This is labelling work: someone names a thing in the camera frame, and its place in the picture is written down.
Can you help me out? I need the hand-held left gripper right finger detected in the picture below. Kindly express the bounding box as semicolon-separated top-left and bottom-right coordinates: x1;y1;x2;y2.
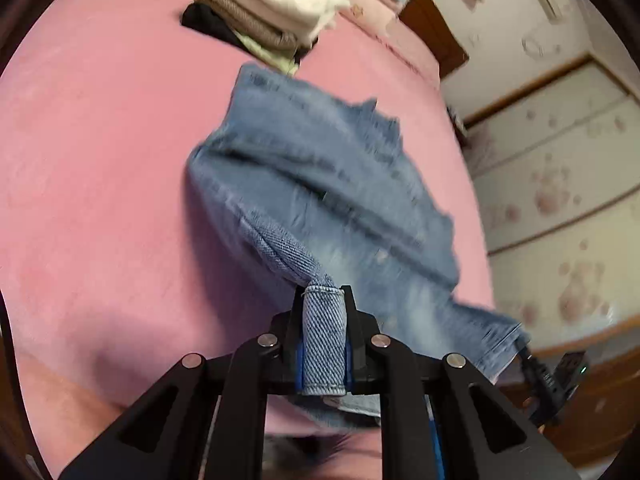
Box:
342;285;583;480

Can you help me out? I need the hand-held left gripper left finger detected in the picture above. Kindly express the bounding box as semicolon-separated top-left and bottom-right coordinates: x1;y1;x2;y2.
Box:
57;287;307;480

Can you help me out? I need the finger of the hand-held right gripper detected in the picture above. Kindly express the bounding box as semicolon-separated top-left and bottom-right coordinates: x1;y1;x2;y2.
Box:
519;345;548;401

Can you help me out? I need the blue denim jacket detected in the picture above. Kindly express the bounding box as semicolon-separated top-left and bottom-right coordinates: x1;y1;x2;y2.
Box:
185;62;531;423

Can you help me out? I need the floral wardrobe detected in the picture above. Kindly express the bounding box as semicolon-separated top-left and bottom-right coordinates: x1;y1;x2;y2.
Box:
440;52;640;361

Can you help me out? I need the pink bed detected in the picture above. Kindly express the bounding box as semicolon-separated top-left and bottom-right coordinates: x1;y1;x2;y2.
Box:
0;0;496;480

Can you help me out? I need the pale green folded garment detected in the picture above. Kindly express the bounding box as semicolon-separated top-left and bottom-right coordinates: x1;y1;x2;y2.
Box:
235;30;299;76

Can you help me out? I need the wooden headboard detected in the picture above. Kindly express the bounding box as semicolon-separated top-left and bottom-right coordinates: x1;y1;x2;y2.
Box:
400;0;471;78

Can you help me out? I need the pink folded blanket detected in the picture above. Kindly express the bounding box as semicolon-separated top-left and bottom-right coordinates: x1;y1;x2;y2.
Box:
307;0;401;26

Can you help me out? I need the black folded garment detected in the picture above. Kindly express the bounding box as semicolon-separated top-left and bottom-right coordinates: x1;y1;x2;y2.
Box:
181;2;251;51

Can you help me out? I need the beige knit garment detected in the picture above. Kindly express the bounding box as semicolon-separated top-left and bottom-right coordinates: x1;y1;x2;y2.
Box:
190;0;306;53

